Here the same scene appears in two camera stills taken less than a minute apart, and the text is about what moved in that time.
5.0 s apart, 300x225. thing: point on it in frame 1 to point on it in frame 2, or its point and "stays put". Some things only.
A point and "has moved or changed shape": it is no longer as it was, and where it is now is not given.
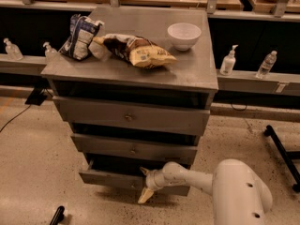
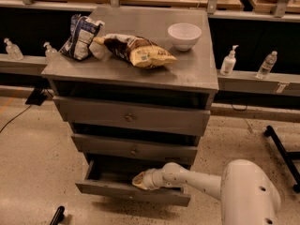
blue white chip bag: [82, 29] stays put
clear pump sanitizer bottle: [52, 54] stays put
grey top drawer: [134, 115] stays put
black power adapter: [37, 97] stays put
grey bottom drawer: [134, 182] has moved or changed shape
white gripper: [153, 181] to [150, 179]
